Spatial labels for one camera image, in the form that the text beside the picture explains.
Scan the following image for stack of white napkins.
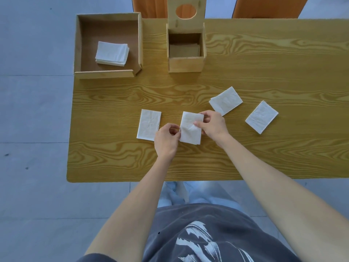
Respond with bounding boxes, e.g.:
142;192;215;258
95;41;130;66

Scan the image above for person's right forearm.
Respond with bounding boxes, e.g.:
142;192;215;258
218;133;349;262

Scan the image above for light blue jeans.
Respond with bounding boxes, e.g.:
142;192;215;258
157;181;249;216

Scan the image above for open wooden tray box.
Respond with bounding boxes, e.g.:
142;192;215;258
73;12;144;80

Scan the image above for white napkin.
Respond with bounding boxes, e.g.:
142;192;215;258
179;111;205;145
209;86;243;117
245;100;279;135
136;109;162;142

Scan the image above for grey printed t-shirt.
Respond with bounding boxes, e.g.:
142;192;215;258
76;203;300;262

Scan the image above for person's right hand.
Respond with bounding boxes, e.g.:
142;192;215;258
194;110;231;149

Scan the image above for wooden tissue box with lid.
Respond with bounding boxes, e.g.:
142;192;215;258
166;0;207;73

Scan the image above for person's left hand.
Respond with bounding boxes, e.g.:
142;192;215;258
154;123;182;161

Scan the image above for person's left forearm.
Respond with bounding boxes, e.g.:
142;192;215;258
84;153;179;262

